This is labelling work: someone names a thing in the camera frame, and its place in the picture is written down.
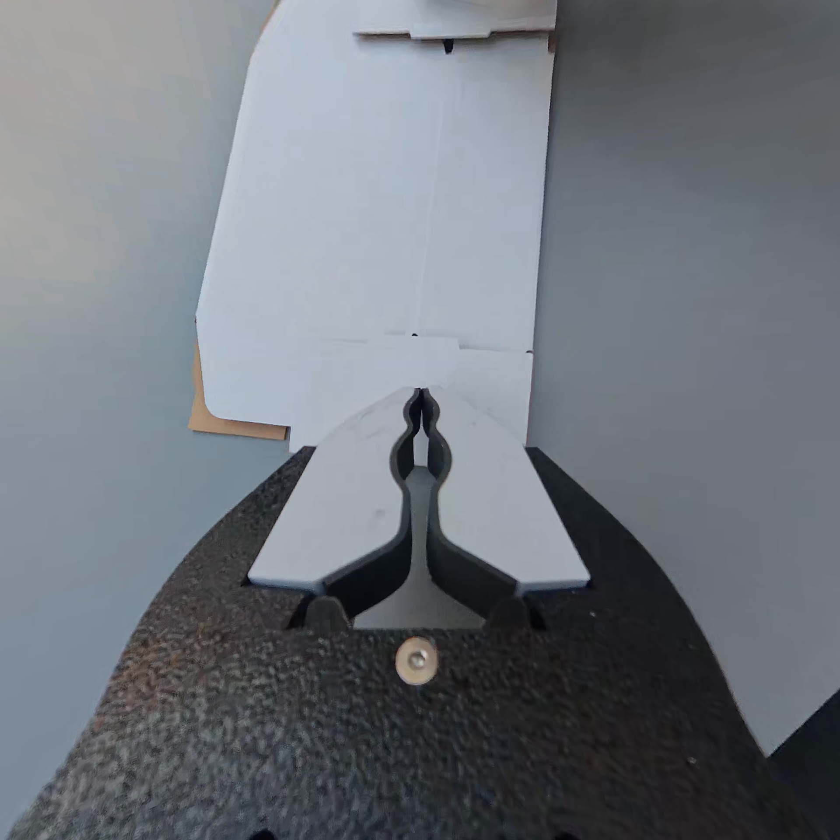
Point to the white cardboard box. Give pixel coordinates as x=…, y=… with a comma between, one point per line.
x=367, y=210

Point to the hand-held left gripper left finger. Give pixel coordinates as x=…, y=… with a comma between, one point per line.
x=334, y=512

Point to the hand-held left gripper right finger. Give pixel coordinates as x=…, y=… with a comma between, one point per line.
x=505, y=512

